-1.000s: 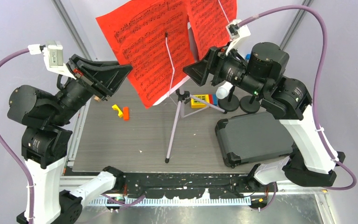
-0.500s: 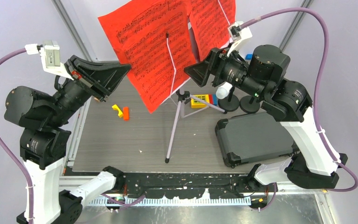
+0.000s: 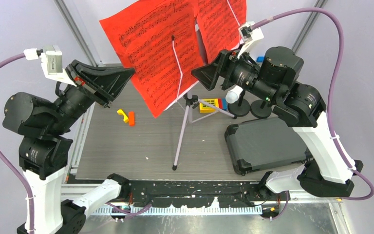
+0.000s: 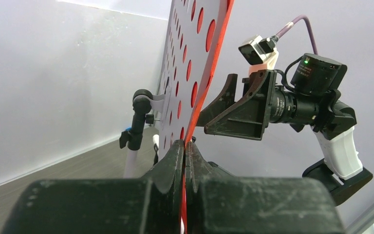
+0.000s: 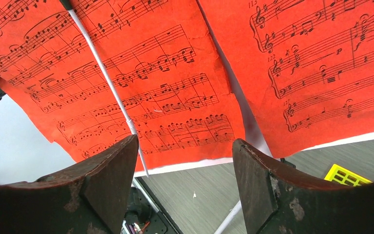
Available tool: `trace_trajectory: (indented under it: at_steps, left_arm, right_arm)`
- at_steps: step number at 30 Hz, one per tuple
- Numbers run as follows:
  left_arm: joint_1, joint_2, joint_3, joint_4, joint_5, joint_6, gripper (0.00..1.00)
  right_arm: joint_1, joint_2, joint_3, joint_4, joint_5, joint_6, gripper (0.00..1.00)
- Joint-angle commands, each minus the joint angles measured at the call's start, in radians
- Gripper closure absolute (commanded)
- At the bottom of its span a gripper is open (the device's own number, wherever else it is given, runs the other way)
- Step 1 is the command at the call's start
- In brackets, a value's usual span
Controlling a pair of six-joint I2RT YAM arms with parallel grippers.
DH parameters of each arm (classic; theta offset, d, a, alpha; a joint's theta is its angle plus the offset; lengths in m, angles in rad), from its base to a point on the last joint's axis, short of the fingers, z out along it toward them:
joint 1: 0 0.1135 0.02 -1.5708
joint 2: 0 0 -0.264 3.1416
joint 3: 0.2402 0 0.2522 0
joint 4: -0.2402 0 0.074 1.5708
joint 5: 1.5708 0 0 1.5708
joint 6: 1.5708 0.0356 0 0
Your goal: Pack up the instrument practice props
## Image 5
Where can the red sheet music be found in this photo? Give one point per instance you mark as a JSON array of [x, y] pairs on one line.
[[90, 72], [306, 67]]

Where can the yellow red blue toy block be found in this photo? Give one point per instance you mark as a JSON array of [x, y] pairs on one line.
[[340, 175]]

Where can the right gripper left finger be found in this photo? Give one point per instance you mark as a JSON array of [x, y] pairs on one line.
[[89, 197]]

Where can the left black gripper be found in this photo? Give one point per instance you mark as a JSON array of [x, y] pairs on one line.
[[145, 214]]

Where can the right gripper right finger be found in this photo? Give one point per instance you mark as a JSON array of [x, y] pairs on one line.
[[278, 199]]

